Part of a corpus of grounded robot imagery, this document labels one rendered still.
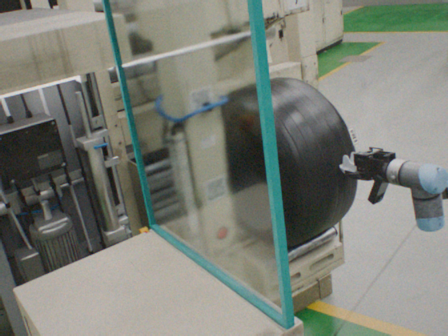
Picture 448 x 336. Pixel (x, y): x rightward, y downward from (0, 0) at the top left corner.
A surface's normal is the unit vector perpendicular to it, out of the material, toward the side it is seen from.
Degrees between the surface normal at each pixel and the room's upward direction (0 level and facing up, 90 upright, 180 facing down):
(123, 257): 0
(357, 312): 0
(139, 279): 0
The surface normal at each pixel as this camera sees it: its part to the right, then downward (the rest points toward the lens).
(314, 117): 0.30, -0.48
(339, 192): 0.58, 0.35
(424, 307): -0.13, -0.91
